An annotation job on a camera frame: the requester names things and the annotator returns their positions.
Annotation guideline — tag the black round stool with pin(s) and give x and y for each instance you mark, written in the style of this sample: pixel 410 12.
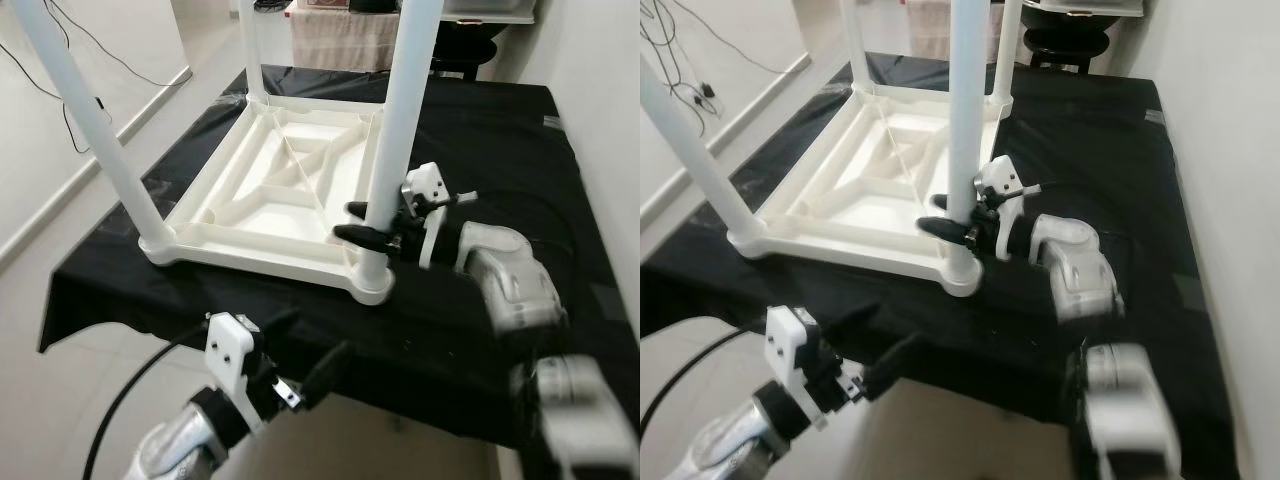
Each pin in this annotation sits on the black round stool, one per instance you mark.
pixel 1065 50
pixel 470 55

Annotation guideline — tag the white plastic table top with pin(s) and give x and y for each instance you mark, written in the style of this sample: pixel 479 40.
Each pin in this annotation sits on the white plastic table top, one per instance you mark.
pixel 250 240
pixel 850 235

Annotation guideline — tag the black table cloth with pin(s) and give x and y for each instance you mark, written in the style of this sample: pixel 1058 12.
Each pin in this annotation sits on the black table cloth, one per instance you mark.
pixel 1080 330
pixel 480 330

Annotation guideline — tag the clear plastic storage box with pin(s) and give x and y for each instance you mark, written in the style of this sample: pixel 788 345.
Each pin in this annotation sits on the clear plastic storage box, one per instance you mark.
pixel 1090 8
pixel 490 10

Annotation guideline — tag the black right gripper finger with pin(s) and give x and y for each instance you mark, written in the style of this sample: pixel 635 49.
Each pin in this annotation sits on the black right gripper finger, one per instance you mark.
pixel 360 211
pixel 948 232
pixel 941 202
pixel 365 240

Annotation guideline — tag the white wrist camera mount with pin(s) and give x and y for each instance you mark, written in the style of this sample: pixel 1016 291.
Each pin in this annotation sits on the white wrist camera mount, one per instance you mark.
pixel 425 185
pixel 232 355
pixel 1000 178
pixel 790 345

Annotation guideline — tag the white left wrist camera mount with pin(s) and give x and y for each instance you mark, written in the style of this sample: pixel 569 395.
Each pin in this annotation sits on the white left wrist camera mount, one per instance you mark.
pixel 790 345
pixel 232 355

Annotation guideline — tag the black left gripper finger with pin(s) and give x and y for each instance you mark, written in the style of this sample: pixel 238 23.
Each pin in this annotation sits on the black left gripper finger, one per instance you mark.
pixel 278 324
pixel 327 370
pixel 843 319
pixel 895 362

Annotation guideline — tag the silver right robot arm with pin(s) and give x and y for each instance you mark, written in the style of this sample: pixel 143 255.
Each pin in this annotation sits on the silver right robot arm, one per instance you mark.
pixel 510 280
pixel 1085 275

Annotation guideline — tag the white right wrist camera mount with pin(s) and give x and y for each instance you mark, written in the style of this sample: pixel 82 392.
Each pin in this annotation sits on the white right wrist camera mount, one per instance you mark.
pixel 1000 178
pixel 425 185

